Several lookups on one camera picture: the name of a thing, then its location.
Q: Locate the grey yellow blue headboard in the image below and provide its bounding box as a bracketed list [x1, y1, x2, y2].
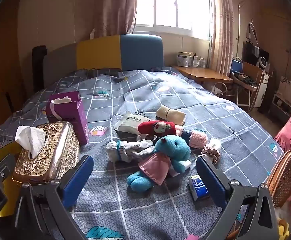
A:
[43, 34, 164, 88]

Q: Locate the white cabinet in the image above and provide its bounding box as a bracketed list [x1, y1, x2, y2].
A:
[254, 74, 269, 108]

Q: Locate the white plush rabbit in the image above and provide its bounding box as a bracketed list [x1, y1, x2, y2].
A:
[106, 139, 158, 163]

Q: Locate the dark wooden post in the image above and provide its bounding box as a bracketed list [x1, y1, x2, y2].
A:
[32, 45, 47, 93]

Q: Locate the pink dishcloth blue band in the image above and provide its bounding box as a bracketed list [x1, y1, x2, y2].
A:
[180, 129, 208, 148]

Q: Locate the purple tissue box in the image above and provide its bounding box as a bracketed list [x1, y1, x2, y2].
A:
[45, 91, 90, 145]

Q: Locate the wooden desk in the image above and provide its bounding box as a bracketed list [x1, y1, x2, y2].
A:
[172, 65, 233, 84]

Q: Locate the white fan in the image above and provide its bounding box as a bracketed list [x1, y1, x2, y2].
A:
[258, 56, 271, 69]

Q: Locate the brown hair scrunchie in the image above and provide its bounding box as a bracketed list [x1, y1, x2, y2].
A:
[202, 145, 221, 164]

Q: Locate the white wet wipes packet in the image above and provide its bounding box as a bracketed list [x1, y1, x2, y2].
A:
[114, 111, 158, 139]

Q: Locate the red plush doll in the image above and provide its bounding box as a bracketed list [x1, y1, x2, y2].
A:
[138, 120, 177, 140]

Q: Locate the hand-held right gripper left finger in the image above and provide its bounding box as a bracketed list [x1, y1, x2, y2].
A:
[15, 155, 94, 240]

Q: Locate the wicker chair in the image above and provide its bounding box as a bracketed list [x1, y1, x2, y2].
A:
[267, 149, 291, 208]

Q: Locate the blue pocket tissue pack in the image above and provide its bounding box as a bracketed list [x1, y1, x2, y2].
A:
[188, 175, 211, 202]

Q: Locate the window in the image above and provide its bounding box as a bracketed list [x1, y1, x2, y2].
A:
[134, 0, 216, 40]

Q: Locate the beige rolled cloth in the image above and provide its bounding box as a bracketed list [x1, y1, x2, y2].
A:
[156, 105, 186, 126]

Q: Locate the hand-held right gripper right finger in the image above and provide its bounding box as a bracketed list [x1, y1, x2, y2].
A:
[195, 154, 279, 240]

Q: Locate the gold embossed tissue box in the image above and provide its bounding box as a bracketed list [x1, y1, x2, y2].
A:
[12, 121, 80, 186]

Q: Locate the pink patterned curtain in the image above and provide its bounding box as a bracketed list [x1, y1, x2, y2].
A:
[93, 0, 156, 39]
[209, 0, 236, 75]

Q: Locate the blue plush toy pink dress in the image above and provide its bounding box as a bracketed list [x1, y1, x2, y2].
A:
[127, 135, 192, 192]

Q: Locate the blue metal chair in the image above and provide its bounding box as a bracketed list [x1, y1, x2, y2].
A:
[225, 57, 258, 108]

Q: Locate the wooden wardrobe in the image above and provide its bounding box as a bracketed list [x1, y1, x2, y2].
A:
[0, 0, 26, 135]

